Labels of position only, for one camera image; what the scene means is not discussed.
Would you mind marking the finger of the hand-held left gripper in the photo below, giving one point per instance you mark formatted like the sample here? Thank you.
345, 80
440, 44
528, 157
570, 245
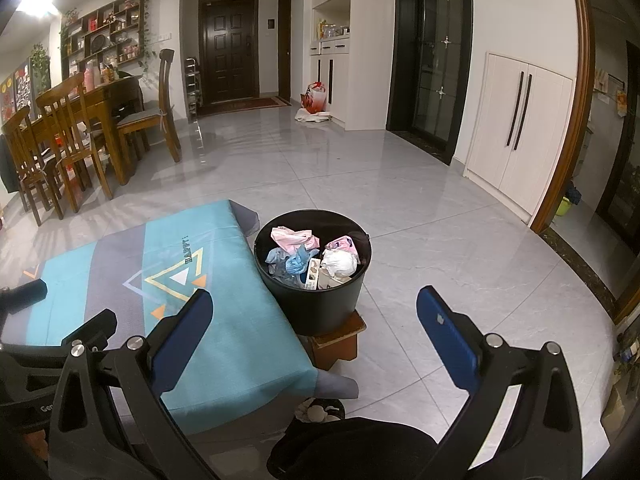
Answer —
95, 327
25, 296

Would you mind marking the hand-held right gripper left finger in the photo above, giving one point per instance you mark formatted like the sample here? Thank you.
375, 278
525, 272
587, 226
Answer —
185, 335

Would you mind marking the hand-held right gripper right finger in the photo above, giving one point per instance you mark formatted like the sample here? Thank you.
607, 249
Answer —
447, 340

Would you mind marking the black plastic bucket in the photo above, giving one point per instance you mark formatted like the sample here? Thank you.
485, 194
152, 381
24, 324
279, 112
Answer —
320, 310

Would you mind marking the white plastic bag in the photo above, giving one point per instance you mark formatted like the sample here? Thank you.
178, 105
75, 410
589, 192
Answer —
340, 265

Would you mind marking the blue plastic bag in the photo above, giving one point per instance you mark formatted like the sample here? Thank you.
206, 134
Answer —
295, 262

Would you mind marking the white printed carton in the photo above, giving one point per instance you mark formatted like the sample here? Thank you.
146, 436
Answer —
313, 275

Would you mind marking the pale pink wrapper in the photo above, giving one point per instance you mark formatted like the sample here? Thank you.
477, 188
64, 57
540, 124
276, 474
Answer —
340, 245

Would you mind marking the pink plastic bag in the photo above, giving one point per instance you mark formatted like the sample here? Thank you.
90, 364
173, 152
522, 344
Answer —
292, 239

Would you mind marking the black bag with trash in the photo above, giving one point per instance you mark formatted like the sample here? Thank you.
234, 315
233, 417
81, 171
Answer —
360, 450

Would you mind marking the blue grey printed tablecloth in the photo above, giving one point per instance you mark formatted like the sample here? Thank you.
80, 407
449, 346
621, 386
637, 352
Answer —
235, 320

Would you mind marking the small wooden stool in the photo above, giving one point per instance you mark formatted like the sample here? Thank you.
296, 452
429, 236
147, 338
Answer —
335, 347

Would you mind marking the dark hanging jacket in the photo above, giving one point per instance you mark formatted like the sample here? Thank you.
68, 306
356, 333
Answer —
7, 165

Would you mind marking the black white plush slipper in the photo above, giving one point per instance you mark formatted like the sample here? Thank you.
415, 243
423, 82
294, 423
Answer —
320, 410

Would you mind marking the wooden slat-back chair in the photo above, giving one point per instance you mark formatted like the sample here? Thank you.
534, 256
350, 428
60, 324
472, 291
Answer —
25, 145
65, 105

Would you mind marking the green plastic basin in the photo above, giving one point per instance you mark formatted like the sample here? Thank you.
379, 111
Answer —
565, 208

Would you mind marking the photo board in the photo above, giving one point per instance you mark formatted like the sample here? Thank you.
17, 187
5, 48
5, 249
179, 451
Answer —
23, 87

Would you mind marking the wooden dining table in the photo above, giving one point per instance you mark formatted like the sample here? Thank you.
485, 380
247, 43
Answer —
100, 97

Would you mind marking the dark cloth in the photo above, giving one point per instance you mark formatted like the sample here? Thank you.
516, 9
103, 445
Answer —
127, 95

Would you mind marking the white closet doors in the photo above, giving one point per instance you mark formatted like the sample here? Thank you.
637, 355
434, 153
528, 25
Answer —
545, 135

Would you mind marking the hanging ivy plant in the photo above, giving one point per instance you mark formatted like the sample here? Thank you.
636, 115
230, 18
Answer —
41, 67

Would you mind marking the pink flask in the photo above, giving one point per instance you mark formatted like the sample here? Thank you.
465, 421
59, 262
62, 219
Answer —
91, 75

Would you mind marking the patterned door mat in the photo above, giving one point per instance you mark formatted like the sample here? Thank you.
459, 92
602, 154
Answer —
245, 104

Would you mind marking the metal shoe rack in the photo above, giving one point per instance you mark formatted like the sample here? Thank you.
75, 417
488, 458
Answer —
194, 90

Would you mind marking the wooden chair with grey cushion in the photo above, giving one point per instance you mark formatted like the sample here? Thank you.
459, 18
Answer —
167, 85

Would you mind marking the white cloth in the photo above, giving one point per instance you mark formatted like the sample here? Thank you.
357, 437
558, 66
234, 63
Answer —
312, 117

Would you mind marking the red gift bag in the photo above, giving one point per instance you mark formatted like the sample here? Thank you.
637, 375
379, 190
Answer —
314, 100

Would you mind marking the black glass door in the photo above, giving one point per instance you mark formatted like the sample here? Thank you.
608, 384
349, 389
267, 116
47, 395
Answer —
435, 60

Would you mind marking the dark panelled entry door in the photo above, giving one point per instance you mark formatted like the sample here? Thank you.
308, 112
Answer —
227, 50

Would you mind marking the tall white cabinet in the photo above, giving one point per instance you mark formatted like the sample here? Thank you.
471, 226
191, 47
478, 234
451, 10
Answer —
365, 60

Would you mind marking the narrow dark door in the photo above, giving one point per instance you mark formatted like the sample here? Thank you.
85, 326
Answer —
285, 45

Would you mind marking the row of jars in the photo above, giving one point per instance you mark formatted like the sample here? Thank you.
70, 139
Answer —
332, 30

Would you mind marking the red yellow wall poster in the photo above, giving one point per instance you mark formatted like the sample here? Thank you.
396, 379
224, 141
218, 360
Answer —
6, 100

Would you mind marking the dark wooden wall shelf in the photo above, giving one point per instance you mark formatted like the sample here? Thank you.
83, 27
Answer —
105, 25

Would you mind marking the wooden door frame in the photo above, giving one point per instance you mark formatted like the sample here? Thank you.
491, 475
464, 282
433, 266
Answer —
580, 85

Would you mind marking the hanging wall calendar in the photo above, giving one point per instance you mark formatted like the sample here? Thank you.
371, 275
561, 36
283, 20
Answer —
622, 102

